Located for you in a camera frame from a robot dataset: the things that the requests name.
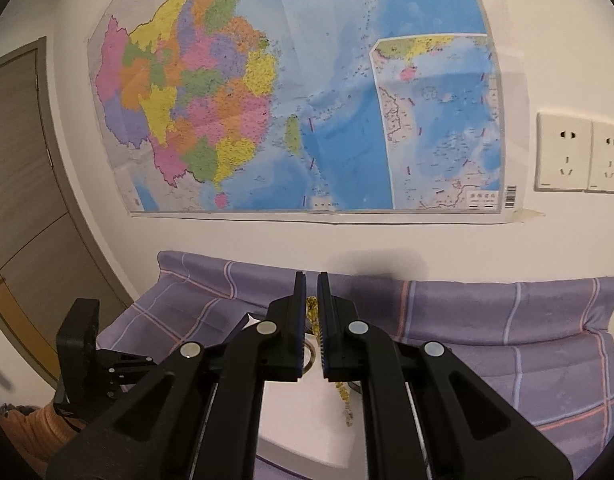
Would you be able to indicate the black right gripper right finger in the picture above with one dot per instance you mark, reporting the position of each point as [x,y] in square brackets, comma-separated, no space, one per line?
[352,349]

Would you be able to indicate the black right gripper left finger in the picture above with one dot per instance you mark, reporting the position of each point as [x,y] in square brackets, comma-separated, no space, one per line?
[272,349]

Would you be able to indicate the orange sleeved left forearm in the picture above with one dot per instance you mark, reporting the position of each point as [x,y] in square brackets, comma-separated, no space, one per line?
[38,433]

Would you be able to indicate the black tray white lining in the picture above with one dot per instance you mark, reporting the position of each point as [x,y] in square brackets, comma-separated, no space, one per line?
[312,423]

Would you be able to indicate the grey brown wooden door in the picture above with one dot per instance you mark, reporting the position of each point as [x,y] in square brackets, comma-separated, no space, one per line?
[48,254]

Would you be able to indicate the purple plaid bed sheet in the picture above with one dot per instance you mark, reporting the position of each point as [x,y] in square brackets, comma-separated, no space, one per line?
[544,347]

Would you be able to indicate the colourful wall map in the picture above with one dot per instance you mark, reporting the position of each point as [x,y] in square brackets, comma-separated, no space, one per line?
[300,106]

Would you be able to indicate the white wall socket left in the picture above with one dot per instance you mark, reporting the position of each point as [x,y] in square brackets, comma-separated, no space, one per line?
[563,152]

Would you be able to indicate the white wall socket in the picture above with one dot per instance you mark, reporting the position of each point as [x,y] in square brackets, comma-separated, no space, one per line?
[601,177]
[563,152]

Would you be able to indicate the white wall socket middle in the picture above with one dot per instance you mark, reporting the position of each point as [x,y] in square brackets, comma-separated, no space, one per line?
[601,177]

